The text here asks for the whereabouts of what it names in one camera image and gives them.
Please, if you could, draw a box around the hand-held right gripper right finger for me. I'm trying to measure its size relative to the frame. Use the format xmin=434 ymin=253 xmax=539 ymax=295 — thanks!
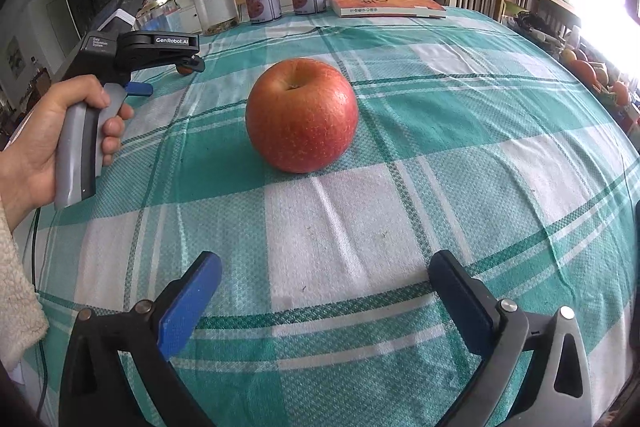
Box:
xmin=428 ymin=249 xmax=596 ymax=427

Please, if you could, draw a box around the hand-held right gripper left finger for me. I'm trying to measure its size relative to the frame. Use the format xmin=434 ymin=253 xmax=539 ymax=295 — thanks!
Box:
xmin=59 ymin=251 xmax=223 ymax=427

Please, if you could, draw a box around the red apple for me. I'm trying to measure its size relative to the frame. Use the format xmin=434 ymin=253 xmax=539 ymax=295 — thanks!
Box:
xmin=245 ymin=58 xmax=360 ymax=174

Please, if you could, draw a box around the person's left forearm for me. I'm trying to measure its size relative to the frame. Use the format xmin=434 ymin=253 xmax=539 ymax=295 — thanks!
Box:
xmin=0 ymin=197 xmax=50 ymax=374

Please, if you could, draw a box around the person's left hand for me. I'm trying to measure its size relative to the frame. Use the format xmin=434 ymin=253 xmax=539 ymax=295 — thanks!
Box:
xmin=0 ymin=74 xmax=136 ymax=228

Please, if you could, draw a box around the clear plastic container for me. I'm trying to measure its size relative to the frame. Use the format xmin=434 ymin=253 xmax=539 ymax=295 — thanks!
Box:
xmin=190 ymin=0 xmax=241 ymax=35

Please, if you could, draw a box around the green plaid tablecloth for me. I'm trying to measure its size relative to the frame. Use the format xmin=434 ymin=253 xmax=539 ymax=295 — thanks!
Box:
xmin=22 ymin=7 xmax=640 ymax=427

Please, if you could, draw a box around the orange book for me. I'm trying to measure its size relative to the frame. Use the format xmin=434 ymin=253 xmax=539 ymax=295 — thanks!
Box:
xmin=326 ymin=0 xmax=447 ymax=19

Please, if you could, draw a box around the pile of oranges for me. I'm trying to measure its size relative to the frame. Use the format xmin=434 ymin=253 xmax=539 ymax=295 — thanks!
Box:
xmin=560 ymin=47 xmax=640 ymax=108

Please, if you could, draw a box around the wall picture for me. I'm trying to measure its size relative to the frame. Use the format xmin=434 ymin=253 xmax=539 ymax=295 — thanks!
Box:
xmin=6 ymin=36 xmax=26 ymax=75

